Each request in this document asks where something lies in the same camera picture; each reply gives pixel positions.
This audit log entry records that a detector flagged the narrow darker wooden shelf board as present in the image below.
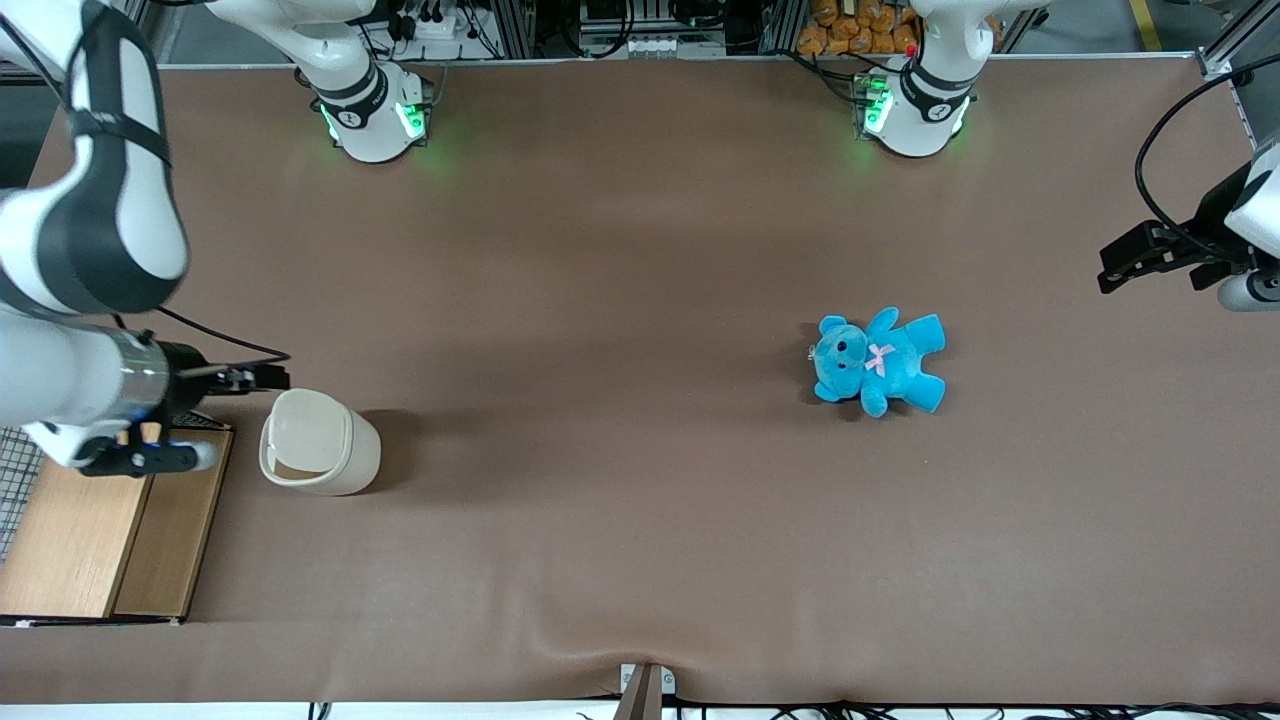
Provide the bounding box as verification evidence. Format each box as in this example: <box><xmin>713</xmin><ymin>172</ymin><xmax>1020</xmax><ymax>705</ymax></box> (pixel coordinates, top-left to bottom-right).
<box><xmin>113</xmin><ymin>428</ymin><xmax>233</xmax><ymax>618</ymax></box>

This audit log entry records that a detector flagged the black wire grid rack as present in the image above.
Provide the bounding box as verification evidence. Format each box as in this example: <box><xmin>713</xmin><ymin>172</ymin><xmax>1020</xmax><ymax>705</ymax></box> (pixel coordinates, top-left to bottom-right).
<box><xmin>0</xmin><ymin>405</ymin><xmax>236</xmax><ymax>629</ymax></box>

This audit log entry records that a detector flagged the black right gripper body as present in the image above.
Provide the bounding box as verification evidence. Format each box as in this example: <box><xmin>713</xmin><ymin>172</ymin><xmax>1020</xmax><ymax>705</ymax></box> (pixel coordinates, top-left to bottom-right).
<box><xmin>160</xmin><ymin>343</ymin><xmax>215</xmax><ymax>423</ymax></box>

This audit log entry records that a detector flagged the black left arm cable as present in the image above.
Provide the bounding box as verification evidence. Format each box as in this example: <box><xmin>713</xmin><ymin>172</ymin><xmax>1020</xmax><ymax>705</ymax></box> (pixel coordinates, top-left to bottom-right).
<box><xmin>1134</xmin><ymin>66</ymin><xmax>1280</xmax><ymax>253</ymax></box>

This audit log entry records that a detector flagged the aluminium frame profile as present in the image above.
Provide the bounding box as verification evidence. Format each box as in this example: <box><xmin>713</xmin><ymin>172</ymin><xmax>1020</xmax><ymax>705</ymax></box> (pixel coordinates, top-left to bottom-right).
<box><xmin>1195</xmin><ymin>0</ymin><xmax>1280</xmax><ymax>81</ymax></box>

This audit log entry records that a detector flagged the brown table cover mat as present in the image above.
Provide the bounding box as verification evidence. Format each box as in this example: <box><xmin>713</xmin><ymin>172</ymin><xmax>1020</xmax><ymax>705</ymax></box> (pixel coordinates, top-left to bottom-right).
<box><xmin>0</xmin><ymin>55</ymin><xmax>1280</xmax><ymax>707</ymax></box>

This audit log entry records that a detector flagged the cream plastic trash can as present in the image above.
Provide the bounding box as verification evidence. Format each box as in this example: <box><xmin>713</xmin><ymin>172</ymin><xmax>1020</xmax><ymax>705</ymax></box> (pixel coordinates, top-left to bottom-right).
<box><xmin>258</xmin><ymin>388</ymin><xmax>383</xmax><ymax>497</ymax></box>

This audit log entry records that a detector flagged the white power strip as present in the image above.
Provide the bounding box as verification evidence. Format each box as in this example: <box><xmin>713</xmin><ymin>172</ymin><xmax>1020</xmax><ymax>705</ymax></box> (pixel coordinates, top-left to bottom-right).
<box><xmin>398</xmin><ymin>8</ymin><xmax>471</xmax><ymax>43</ymax></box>

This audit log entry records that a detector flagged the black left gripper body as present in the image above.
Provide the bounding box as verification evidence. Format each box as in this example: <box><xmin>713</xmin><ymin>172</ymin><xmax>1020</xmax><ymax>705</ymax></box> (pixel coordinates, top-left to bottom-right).
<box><xmin>1135</xmin><ymin>165</ymin><xmax>1256</xmax><ymax>273</ymax></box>

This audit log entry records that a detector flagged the blue plush teddy bear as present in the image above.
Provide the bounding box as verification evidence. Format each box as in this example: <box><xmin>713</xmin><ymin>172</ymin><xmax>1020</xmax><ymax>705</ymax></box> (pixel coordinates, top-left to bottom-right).
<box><xmin>808</xmin><ymin>306</ymin><xmax>948</xmax><ymax>419</ymax></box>

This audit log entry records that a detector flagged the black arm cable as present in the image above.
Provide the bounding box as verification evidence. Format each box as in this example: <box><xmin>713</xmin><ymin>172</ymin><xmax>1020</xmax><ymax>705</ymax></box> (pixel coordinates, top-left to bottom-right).
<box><xmin>115</xmin><ymin>305</ymin><xmax>293</xmax><ymax>363</ymax></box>
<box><xmin>1134</xmin><ymin>66</ymin><xmax>1280</xmax><ymax>253</ymax></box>

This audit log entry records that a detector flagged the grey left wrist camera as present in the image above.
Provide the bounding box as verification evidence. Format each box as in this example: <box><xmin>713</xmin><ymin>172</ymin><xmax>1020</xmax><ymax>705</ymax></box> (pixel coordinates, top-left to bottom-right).
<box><xmin>1216</xmin><ymin>266</ymin><xmax>1280</xmax><ymax>313</ymax></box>

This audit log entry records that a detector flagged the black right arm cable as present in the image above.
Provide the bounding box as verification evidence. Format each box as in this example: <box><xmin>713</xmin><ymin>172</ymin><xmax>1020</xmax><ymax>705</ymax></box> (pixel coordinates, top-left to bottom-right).
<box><xmin>115</xmin><ymin>305</ymin><xmax>293</xmax><ymax>363</ymax></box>

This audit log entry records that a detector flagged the grey metal mount bracket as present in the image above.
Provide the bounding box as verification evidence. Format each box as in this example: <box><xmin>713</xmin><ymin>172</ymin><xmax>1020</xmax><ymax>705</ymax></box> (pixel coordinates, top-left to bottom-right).
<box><xmin>613</xmin><ymin>662</ymin><xmax>677</xmax><ymax>720</ymax></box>

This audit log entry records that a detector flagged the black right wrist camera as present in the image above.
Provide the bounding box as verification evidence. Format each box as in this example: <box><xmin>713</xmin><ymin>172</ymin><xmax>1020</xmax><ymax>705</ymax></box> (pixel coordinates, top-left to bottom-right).
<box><xmin>80</xmin><ymin>420</ymin><xmax>219</xmax><ymax>478</ymax></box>

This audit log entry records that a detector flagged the light wooden shelf board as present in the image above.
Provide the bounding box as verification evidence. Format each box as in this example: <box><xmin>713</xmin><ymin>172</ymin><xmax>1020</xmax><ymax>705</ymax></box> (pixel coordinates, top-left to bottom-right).
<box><xmin>0</xmin><ymin>462</ymin><xmax>153</xmax><ymax>619</ymax></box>

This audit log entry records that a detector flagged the cream trash can lid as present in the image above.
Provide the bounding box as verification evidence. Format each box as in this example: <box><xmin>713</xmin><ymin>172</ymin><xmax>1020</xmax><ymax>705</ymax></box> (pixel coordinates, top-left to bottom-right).
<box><xmin>270</xmin><ymin>388</ymin><xmax>354</xmax><ymax>471</ymax></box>

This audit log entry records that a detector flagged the white terminal block row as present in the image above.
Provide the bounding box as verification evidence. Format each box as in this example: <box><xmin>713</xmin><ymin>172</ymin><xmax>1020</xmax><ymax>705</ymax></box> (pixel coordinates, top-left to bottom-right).
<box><xmin>578</xmin><ymin>30</ymin><xmax>728</xmax><ymax>59</ymax></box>

